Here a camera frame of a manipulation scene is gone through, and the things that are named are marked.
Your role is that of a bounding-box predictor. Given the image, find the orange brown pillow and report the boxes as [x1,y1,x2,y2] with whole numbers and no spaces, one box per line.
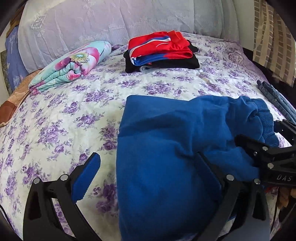
[0,69,41,128]

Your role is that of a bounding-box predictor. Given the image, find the purple floral bedspread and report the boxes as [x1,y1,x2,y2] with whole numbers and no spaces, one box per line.
[1,33,265,240]

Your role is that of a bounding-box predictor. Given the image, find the blue and red pants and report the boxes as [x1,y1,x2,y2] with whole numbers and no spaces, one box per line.
[116,95,279,240]

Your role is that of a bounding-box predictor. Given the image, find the folded black garment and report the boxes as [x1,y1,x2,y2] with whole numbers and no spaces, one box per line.
[123,40,200,73]

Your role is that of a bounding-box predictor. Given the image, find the blue denim jeans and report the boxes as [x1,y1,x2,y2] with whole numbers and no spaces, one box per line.
[257,80,296,124]

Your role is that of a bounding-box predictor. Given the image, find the white lace draped cover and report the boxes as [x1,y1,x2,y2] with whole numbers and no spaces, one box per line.
[18,0,239,72]

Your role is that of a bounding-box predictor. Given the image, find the blue patterned cloth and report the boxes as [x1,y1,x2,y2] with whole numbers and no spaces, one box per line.
[5,26,29,91]

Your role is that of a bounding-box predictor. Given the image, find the beige checked curtain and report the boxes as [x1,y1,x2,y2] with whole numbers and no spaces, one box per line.
[253,0,295,87]

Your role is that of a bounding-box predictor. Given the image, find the folded red blue shorts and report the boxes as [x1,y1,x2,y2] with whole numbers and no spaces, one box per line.
[127,31,193,66]

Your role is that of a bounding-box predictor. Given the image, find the floral teal pink folded blanket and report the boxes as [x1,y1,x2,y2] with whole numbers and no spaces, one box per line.
[29,41,111,95]

